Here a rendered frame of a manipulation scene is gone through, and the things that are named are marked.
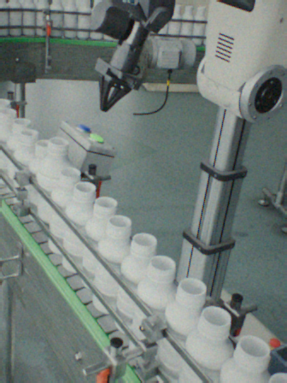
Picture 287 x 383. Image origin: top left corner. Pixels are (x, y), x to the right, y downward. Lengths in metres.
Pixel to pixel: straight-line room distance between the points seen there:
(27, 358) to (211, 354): 1.59
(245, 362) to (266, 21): 0.90
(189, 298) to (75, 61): 1.93
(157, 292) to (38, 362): 1.49
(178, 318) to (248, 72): 0.82
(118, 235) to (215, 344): 0.24
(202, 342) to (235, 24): 0.91
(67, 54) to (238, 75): 1.24
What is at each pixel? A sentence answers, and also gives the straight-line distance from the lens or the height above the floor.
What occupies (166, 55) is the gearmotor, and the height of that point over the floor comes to 1.00.
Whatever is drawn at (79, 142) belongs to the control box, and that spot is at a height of 1.11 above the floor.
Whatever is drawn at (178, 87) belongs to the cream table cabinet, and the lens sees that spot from 5.26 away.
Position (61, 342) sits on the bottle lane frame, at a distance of 1.05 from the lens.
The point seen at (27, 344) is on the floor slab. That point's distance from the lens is 2.30.
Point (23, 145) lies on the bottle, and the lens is 1.12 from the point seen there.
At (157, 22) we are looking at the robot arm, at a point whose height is 1.38.
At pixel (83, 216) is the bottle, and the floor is 1.12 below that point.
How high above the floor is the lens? 1.61
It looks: 29 degrees down
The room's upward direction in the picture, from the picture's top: 8 degrees clockwise
